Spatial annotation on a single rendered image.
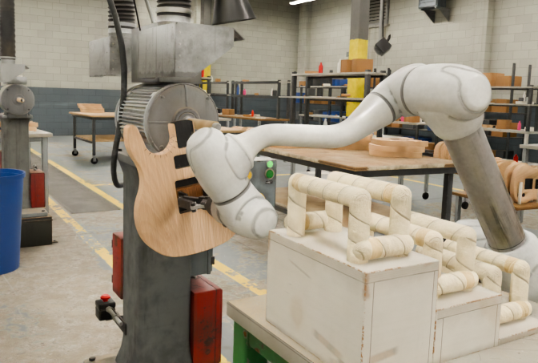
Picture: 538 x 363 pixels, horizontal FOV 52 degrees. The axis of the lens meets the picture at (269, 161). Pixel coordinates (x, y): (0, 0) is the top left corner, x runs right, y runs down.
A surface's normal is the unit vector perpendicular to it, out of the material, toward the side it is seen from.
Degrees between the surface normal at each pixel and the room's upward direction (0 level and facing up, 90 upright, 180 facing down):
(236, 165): 88
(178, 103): 83
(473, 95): 85
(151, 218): 89
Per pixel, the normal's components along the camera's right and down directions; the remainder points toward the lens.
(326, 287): -0.86, 0.03
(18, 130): 0.53, 0.11
